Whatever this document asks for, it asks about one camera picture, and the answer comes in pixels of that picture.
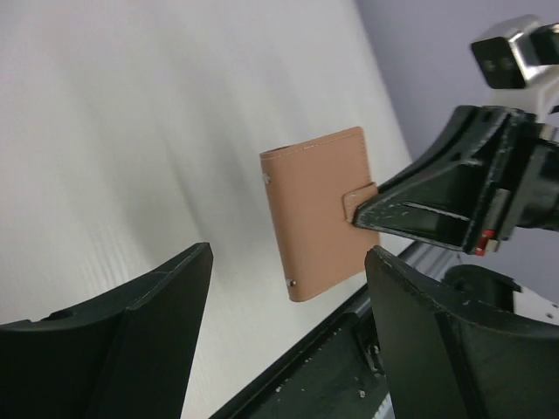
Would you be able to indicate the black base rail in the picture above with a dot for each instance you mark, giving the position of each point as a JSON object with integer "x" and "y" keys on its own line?
{"x": 333, "y": 372}

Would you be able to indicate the tan leather card holder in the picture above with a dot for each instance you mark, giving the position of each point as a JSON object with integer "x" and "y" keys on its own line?
{"x": 313, "y": 190}

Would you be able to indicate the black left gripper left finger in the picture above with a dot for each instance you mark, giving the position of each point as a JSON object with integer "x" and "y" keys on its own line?
{"x": 126, "y": 353}

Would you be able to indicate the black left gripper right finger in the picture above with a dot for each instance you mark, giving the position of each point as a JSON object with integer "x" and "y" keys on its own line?
{"x": 446, "y": 355}

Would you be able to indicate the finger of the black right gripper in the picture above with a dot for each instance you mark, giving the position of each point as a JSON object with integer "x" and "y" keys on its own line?
{"x": 470, "y": 153}
{"x": 444, "y": 206}

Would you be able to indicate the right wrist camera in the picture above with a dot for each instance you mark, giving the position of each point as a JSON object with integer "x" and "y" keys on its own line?
{"x": 515, "y": 53}

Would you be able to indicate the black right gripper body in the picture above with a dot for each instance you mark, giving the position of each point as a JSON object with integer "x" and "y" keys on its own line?
{"x": 527, "y": 197}

